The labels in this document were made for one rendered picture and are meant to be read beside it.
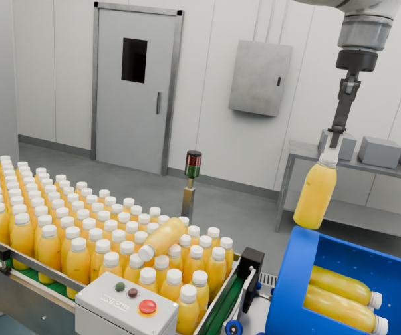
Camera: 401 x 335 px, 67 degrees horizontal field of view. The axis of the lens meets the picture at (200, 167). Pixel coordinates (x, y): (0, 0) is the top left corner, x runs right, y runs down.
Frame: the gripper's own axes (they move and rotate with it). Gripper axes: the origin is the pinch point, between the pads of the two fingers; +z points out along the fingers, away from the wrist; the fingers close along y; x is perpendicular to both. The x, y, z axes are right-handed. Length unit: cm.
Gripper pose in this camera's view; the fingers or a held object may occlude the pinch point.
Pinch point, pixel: (332, 145)
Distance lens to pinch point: 74.9
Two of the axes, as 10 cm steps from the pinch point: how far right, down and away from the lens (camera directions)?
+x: -9.0, -2.4, 3.6
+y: 4.1, -2.3, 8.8
